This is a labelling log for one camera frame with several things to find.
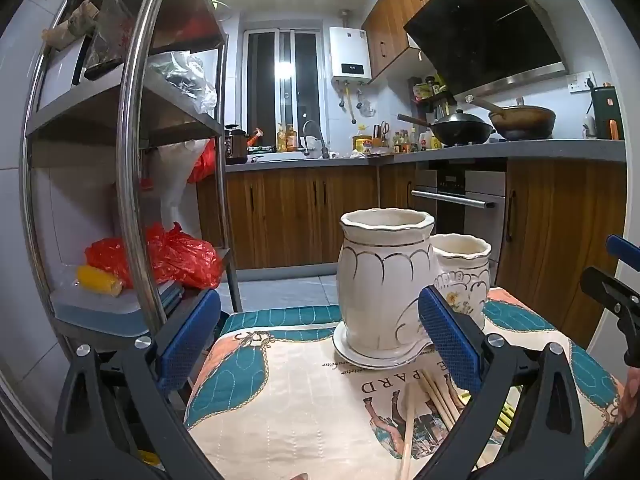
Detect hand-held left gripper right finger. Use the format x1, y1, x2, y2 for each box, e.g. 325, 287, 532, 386
417, 285, 586, 480

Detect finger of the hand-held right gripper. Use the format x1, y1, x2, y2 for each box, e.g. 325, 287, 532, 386
606, 233, 640, 264
580, 266, 640, 366

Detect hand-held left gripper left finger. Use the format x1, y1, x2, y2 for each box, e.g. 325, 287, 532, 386
52, 287, 223, 480

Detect wooden chopstick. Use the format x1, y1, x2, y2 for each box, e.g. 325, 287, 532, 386
419, 370, 455, 433
434, 379, 461, 417
398, 382, 417, 480
426, 373, 458, 425

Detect white ceramic utensil holder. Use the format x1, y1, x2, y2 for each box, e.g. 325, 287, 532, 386
332, 207, 493, 368

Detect person's right hand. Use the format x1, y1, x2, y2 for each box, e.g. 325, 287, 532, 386
617, 366, 640, 426

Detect crumpled red plastic bag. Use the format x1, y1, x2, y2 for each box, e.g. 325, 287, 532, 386
84, 221, 225, 291

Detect yellow corn cob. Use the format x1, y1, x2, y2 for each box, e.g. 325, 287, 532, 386
76, 265, 123, 297

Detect printed quilted table cloth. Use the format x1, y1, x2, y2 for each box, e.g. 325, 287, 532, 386
184, 287, 623, 480

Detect black knife block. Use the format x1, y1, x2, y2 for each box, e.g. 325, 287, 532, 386
590, 85, 626, 140

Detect built-in steel oven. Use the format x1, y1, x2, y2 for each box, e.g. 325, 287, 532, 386
411, 169, 506, 261

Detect white plastic bag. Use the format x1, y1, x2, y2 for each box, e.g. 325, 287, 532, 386
142, 137, 201, 223

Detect grey kitchen countertop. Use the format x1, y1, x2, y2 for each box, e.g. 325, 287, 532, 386
224, 137, 628, 173

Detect brown frying pan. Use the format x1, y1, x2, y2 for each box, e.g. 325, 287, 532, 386
465, 95, 557, 141

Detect wooden lower cabinets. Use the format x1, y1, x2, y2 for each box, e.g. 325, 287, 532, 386
196, 157, 628, 348

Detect hanging red plastic bag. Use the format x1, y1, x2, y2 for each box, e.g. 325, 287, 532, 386
186, 137, 218, 184

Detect row of sauce bottles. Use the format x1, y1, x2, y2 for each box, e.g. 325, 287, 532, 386
392, 127, 443, 153

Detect black wok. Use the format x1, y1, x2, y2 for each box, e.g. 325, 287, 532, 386
397, 109, 497, 147

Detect yellow oil bottles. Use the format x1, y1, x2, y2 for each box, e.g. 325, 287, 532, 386
276, 122, 298, 153

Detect metal sink faucet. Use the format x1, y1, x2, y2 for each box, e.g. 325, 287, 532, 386
302, 120, 331, 159

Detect stainless steel shelf rack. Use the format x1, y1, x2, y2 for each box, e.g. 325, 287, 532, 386
20, 0, 246, 356

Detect black spice rack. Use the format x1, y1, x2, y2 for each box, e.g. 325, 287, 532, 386
409, 75, 456, 116

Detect black range hood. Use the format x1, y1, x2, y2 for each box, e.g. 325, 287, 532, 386
403, 0, 570, 97

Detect clear plastic bag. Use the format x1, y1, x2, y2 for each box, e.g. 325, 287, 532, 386
147, 51, 218, 116

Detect kitchen window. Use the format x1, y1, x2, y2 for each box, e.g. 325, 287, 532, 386
243, 27, 323, 152

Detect white water heater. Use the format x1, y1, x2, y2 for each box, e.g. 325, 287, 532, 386
328, 26, 372, 85

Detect dark transparent food packet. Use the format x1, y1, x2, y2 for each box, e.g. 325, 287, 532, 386
82, 0, 136, 81

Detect wooden upper cabinet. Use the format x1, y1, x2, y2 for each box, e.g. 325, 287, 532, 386
361, 0, 476, 81

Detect brown paper packet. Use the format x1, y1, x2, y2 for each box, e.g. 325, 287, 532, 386
42, 0, 101, 51

